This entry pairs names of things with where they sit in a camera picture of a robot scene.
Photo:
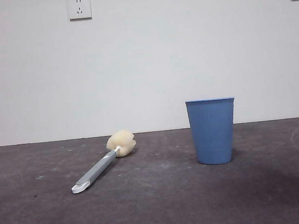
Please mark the blue ribbed plastic cup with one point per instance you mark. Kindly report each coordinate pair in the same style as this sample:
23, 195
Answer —
212, 132

